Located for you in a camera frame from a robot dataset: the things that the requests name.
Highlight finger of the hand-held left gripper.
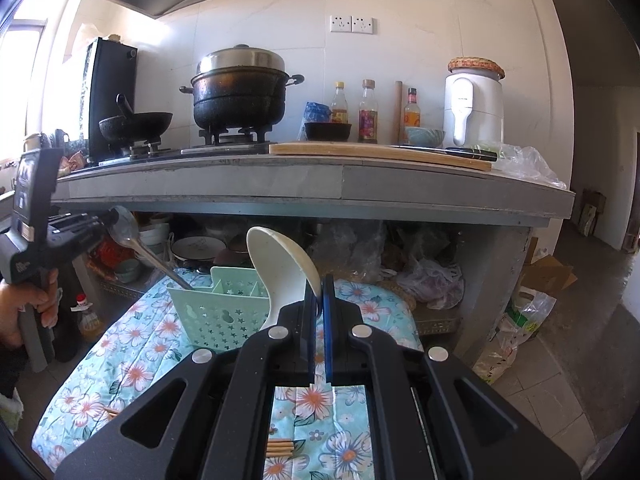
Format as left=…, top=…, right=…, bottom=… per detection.
left=46, top=207, right=121, bottom=254

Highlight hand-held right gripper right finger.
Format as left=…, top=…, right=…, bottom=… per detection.
left=321, top=274, right=582, bottom=480

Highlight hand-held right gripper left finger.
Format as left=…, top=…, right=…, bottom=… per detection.
left=54, top=287, right=322, bottom=480

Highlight metal spoon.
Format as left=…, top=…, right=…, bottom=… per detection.
left=107, top=205, right=196, bottom=292

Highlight white rice spoon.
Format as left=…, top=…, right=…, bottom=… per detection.
left=246, top=226, right=323, bottom=333

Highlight green star-pattern utensil basket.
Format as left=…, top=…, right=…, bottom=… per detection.
left=166, top=266, right=273, bottom=356

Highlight person's left hand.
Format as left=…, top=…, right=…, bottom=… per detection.
left=0, top=270, right=59, bottom=352

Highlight red snack packages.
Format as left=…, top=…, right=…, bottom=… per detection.
left=87, top=237, right=131, bottom=281

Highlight small green bowl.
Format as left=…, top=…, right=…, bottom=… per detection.
left=114, top=259, right=142, bottom=283

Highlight stack of white bowls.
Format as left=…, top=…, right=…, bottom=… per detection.
left=139, top=220, right=173, bottom=256

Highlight cooking oil bottle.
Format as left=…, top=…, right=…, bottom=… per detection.
left=70, top=294, right=106, bottom=346

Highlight window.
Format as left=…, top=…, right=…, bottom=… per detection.
left=0, top=0, right=71, bottom=161

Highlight pale crumpled plastic bag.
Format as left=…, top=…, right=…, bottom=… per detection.
left=395, top=257, right=466, bottom=311

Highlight black wok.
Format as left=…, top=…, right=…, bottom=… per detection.
left=98, top=94, right=174, bottom=143

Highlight white plate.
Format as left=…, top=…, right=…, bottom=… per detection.
left=171, top=236, right=227, bottom=261

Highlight floral turquoise blanket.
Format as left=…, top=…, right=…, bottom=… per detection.
left=31, top=266, right=426, bottom=480

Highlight black glossy panel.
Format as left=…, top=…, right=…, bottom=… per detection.
left=87, top=36, right=138, bottom=161

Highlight gas stove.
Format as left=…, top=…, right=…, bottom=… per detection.
left=97, top=127, right=278, bottom=166

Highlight wooden cutting board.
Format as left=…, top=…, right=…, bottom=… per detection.
left=269, top=141, right=493, bottom=172

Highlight white green plastic bag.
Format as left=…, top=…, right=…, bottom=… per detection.
left=472, top=287, right=557, bottom=386

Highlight black bowl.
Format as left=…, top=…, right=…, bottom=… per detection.
left=304, top=121, right=352, bottom=142

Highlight black steamer pot steel lid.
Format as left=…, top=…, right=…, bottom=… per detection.
left=179, top=45, right=305, bottom=131

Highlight purple label sauce bottle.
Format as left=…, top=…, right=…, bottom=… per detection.
left=357, top=79, right=379, bottom=144

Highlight pale green bowl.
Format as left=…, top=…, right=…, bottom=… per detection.
left=404, top=126, right=446, bottom=149

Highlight blue plastic bag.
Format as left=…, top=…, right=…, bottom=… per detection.
left=299, top=101, right=333, bottom=141

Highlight amber sauce bottle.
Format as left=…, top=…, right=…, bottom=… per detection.
left=330, top=81, right=351, bottom=125

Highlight cardboard box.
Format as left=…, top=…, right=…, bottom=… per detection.
left=520, top=252, right=578, bottom=301

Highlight wooden rolling pin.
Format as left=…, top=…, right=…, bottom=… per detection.
left=392, top=80, right=404, bottom=146

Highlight red label sauce bottle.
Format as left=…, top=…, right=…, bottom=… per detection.
left=402, top=87, right=421, bottom=131

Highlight clear plastic bag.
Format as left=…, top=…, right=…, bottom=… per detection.
left=492, top=142, right=568, bottom=191

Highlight white jar with woven lid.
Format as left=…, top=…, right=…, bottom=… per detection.
left=442, top=71, right=505, bottom=148

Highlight woven straw mat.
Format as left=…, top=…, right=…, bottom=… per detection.
left=447, top=56, right=506, bottom=80

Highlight black handle kitchen knife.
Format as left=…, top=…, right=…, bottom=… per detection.
left=390, top=145, right=498, bottom=162

